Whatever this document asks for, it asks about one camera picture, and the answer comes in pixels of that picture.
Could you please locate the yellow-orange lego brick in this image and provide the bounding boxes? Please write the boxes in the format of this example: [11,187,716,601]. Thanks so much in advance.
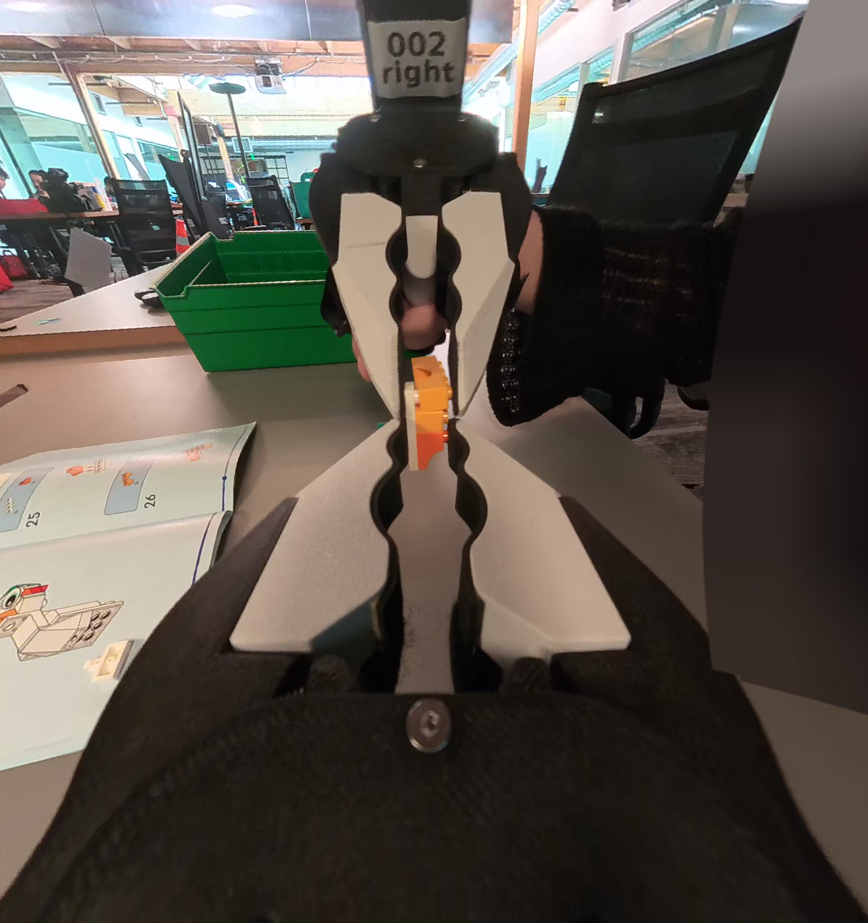
[412,355,455,411]

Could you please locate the orange and white lego assembly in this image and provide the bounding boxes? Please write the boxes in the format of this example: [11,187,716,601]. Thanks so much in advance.
[403,382,452,474]

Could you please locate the grey chair back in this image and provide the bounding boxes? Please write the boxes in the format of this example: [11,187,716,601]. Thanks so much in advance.
[64,228,114,295]

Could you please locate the wooden support post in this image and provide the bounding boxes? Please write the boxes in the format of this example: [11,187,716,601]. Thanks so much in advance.
[512,0,544,194]

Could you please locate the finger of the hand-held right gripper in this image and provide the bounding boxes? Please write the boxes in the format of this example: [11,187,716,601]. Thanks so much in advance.
[440,189,533,423]
[329,191,415,428]

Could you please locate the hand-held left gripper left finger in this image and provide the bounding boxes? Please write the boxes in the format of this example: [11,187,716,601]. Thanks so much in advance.
[228,417,408,653]

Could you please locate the black standing panel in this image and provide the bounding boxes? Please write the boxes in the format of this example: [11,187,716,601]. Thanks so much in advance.
[177,92,215,240]

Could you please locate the lego instruction booklet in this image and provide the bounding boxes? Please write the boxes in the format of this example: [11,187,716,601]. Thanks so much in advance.
[0,422,258,780]

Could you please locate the person's right forearm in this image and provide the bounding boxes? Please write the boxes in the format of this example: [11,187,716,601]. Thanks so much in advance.
[488,205,743,428]

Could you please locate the black mesh office chair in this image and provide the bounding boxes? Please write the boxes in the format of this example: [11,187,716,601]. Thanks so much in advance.
[548,16,803,439]

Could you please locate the black floor lamp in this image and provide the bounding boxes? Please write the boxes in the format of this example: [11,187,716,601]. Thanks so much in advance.
[209,81,251,232]

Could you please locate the person's right hand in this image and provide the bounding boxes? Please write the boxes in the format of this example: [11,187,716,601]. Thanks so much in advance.
[353,212,548,379]

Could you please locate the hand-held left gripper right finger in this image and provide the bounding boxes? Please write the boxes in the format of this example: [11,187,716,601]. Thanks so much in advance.
[450,418,633,659]

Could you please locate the green plastic bin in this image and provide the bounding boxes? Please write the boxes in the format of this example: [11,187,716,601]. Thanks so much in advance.
[152,231,360,373]

